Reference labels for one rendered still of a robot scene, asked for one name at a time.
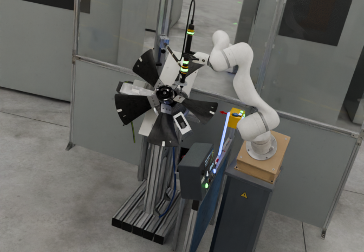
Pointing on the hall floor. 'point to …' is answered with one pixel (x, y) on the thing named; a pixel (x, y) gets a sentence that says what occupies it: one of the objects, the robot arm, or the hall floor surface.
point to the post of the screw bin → (177, 224)
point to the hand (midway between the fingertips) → (187, 53)
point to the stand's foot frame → (136, 198)
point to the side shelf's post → (175, 160)
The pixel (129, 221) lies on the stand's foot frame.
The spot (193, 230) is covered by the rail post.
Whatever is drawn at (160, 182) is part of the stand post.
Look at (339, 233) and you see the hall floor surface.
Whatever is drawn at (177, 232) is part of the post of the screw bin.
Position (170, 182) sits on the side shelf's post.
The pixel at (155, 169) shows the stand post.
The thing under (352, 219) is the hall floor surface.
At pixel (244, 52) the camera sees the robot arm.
